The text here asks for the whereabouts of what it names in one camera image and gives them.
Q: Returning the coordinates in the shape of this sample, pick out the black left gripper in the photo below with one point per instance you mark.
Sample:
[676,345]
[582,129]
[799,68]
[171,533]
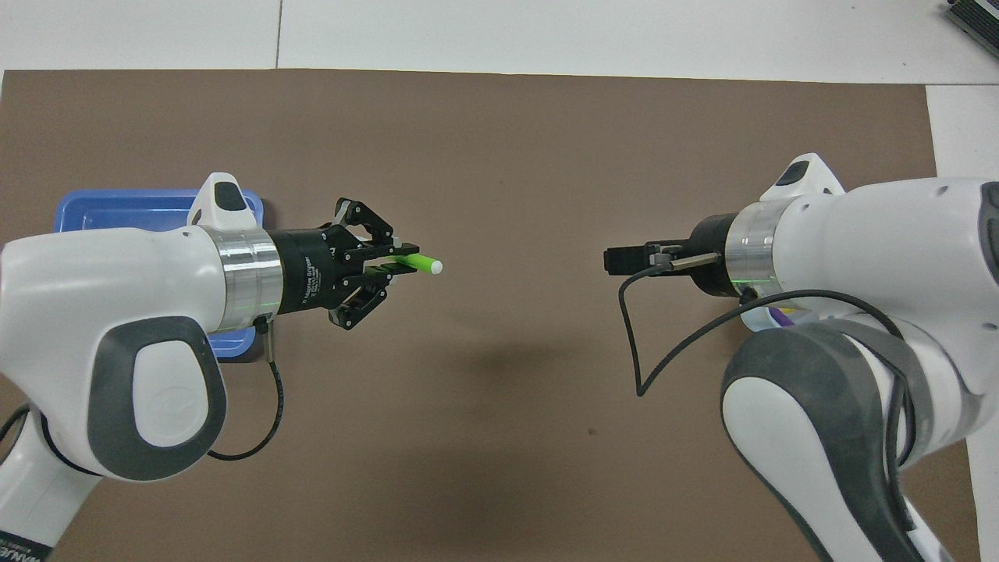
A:
[308,269]

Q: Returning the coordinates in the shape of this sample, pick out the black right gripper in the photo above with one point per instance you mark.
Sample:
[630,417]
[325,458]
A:
[710,234]

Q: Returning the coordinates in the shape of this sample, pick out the green highlighter pen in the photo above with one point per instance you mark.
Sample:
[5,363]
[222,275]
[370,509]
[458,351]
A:
[425,265]

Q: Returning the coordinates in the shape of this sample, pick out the purple highlighter pen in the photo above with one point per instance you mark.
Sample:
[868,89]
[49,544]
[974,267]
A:
[777,317]

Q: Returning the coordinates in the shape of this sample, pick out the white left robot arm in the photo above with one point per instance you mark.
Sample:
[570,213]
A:
[78,312]

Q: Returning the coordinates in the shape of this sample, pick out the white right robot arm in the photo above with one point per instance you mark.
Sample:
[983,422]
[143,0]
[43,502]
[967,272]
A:
[874,250]

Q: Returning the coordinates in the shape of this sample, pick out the blue plastic tray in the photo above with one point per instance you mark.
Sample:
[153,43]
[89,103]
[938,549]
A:
[117,211]

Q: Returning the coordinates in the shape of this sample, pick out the light blue mesh pen cup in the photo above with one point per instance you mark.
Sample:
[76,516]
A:
[751,318]

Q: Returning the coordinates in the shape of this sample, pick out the brown table mat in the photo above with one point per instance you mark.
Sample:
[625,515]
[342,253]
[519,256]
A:
[507,156]

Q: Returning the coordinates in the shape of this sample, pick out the grey ribbed device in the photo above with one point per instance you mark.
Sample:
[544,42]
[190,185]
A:
[975,19]

